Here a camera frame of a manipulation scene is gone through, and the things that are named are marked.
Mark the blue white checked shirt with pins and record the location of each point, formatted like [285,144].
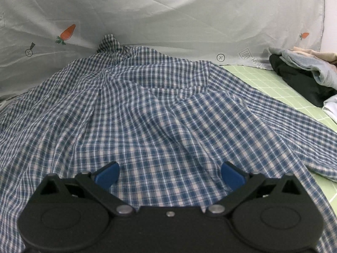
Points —
[158,110]

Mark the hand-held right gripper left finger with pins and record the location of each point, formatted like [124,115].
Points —
[108,175]

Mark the grey carrot print sheet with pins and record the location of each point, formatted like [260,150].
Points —
[171,13]

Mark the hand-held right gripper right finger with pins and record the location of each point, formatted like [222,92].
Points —
[231,175]

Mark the white garment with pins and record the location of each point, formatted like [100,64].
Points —
[332,108]

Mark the black garment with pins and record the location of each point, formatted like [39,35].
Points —
[297,81]

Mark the beige garment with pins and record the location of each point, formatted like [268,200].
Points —
[321,54]

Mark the grey garment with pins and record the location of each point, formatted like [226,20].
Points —
[308,63]

